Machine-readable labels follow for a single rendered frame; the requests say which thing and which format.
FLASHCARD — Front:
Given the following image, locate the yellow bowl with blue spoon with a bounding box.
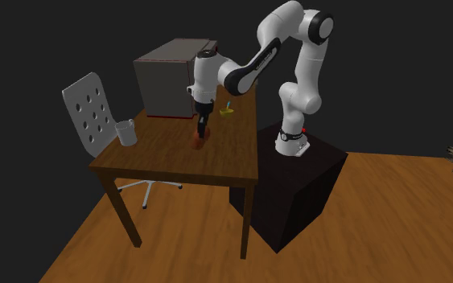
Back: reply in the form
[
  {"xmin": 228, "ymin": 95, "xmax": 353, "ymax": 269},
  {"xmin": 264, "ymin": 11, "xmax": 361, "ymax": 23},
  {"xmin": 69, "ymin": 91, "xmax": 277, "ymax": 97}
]
[{"xmin": 219, "ymin": 100, "xmax": 235, "ymax": 120}]

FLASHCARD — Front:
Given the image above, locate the orange round object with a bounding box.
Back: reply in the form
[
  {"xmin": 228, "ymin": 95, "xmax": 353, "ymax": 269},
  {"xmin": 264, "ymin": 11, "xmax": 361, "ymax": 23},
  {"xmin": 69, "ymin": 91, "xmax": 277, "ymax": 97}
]
[{"xmin": 190, "ymin": 125, "xmax": 212, "ymax": 150}]

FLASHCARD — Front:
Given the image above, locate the grey box appliance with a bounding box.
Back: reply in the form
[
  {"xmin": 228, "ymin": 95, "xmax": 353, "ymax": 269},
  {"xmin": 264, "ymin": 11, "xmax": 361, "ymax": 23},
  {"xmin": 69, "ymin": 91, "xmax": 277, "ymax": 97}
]
[{"xmin": 133, "ymin": 38, "xmax": 219, "ymax": 119}]

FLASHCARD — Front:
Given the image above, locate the brown wooden table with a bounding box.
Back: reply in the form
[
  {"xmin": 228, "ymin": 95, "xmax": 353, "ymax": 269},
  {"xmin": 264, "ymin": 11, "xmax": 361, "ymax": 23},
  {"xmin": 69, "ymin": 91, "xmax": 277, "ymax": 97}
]
[{"xmin": 88, "ymin": 84, "xmax": 260, "ymax": 260}]

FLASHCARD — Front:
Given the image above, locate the white mug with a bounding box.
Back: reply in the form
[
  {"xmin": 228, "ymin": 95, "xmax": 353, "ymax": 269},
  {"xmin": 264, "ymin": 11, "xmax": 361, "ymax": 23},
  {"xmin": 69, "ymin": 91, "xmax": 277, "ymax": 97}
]
[{"xmin": 114, "ymin": 118, "xmax": 138, "ymax": 148}]

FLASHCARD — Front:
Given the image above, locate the white perforated office chair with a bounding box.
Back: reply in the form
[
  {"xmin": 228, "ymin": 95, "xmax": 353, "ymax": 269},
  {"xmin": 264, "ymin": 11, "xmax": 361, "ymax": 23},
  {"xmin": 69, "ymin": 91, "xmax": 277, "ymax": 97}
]
[{"xmin": 61, "ymin": 72, "xmax": 183, "ymax": 210}]

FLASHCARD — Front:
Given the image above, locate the dark robot stand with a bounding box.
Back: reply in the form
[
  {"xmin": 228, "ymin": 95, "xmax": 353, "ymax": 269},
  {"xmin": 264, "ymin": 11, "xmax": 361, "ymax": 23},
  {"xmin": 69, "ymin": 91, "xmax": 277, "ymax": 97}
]
[{"xmin": 229, "ymin": 121, "xmax": 349, "ymax": 255}]

